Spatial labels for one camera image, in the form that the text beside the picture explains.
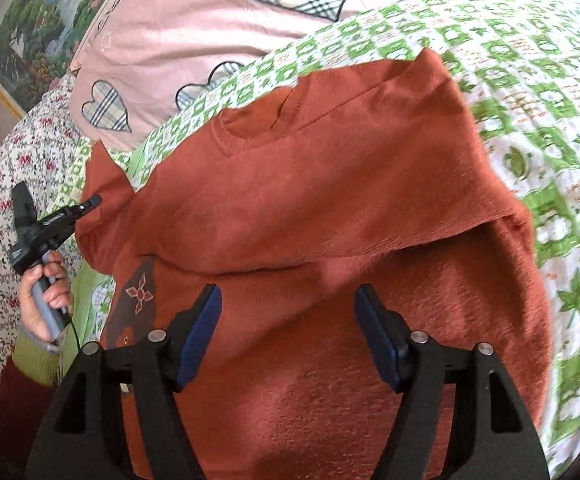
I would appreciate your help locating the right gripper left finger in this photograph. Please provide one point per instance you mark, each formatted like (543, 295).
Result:
(82, 435)

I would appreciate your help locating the framed landscape painting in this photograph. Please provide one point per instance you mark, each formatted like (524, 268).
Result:
(38, 40)

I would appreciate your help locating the green and maroon sleeve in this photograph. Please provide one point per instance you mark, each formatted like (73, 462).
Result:
(27, 386)

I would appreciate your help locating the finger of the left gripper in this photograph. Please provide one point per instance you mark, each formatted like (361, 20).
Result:
(80, 210)

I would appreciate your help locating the person's left hand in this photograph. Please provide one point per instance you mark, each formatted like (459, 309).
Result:
(42, 287)

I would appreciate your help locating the pink heart-patterned duvet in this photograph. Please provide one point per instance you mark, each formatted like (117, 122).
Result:
(141, 61)

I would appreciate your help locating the rust orange sweater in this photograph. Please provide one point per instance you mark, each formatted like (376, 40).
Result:
(372, 173)

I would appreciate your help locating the green checkered quilt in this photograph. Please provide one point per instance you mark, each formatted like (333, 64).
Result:
(517, 63)

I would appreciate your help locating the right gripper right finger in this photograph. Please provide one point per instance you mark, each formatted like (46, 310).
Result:
(492, 434)

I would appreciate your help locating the floral bed sheet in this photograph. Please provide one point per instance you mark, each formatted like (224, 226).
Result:
(47, 151)

